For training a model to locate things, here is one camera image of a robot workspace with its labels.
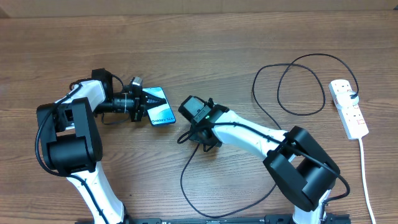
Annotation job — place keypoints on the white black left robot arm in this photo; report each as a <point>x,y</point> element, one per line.
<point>68,142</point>

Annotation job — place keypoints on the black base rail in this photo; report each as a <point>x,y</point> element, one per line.
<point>268,219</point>

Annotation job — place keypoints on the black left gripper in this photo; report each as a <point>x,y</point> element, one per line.
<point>141,104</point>

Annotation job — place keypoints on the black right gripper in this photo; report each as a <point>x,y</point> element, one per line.
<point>195,137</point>

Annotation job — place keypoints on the Galaxy S24+ smartphone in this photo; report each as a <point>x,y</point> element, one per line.
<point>161,115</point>

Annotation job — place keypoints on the white power strip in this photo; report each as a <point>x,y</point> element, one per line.
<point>348,109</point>

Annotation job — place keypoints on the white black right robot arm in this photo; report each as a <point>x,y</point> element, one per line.
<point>299,166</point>

